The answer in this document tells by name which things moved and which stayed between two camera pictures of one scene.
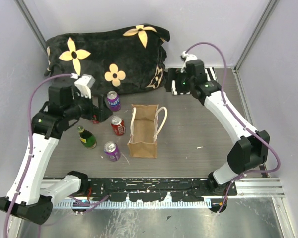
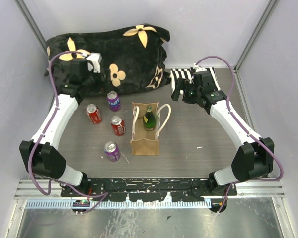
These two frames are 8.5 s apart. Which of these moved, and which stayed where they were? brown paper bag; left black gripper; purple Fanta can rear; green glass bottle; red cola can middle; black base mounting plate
Moved: left black gripper; green glass bottle
Stayed: purple Fanta can rear; brown paper bag; black base mounting plate; red cola can middle
